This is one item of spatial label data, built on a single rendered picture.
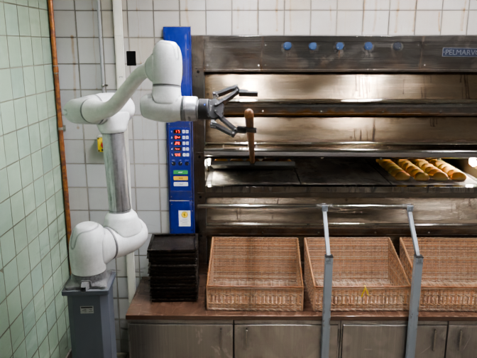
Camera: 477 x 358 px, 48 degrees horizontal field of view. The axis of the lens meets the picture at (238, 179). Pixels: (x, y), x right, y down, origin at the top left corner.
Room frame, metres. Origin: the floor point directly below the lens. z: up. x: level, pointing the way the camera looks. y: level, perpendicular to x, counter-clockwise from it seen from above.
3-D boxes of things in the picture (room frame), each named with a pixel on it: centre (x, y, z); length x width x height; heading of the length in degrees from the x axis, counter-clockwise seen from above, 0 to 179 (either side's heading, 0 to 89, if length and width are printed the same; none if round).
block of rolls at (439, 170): (3.73, -1.27, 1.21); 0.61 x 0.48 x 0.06; 0
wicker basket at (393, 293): (3.03, -0.70, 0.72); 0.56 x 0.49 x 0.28; 91
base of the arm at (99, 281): (2.27, 0.68, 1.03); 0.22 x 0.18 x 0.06; 4
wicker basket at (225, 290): (3.03, -0.10, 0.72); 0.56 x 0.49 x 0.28; 88
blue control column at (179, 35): (4.23, 0.35, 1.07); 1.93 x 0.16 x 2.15; 0
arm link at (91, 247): (2.29, 0.67, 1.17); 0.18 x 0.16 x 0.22; 139
